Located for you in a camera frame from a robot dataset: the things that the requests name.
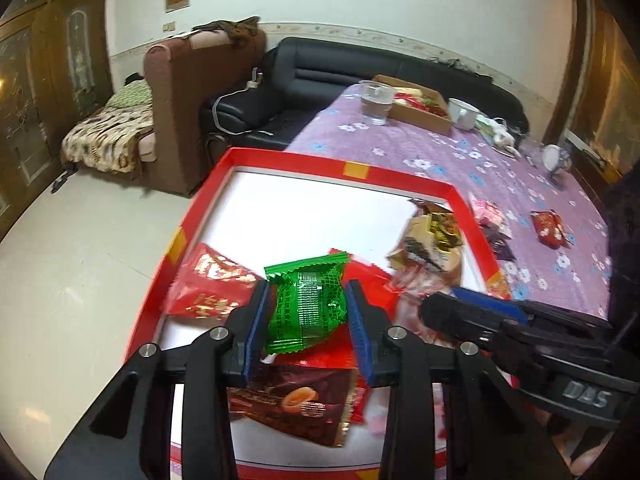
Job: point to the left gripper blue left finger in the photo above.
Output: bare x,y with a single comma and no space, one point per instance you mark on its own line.
248,327

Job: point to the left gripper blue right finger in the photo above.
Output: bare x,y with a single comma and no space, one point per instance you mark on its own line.
377,358

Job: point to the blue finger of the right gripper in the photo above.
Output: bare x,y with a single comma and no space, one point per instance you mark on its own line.
459,320
501,306

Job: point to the dark purple snack packet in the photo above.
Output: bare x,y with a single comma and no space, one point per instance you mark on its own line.
498,243

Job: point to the pink Lotso snack packet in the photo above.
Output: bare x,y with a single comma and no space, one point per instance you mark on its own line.
488,214

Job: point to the red gift box tray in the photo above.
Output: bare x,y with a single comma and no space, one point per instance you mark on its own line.
307,225

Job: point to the red gold snack packet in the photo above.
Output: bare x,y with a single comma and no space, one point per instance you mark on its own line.
209,285

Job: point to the purple floral tablecloth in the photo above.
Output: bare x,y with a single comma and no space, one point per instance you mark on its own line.
574,277

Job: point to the red snack packet on table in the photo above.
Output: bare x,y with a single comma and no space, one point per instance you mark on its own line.
549,228

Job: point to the beige green snack packet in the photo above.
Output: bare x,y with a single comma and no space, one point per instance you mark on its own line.
432,241

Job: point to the dark brown cookie packet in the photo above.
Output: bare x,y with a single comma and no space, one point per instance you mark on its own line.
313,404

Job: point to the white crumpled tissue pile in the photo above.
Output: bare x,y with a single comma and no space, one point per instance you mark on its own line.
497,135

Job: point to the white ceramic mug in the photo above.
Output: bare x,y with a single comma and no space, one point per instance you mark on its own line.
463,115

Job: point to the brown cardboard snack box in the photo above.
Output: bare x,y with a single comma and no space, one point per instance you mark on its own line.
417,106

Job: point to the clear plastic cup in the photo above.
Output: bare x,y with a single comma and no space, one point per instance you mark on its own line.
376,100

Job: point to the patterned blanket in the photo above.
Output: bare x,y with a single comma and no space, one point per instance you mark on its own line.
107,141

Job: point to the black leather sofa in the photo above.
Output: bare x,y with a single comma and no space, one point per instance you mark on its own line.
302,77

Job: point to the brown armchair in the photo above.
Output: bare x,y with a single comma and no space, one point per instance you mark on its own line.
183,73

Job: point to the wooden cabinet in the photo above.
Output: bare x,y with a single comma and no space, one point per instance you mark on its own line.
54,72

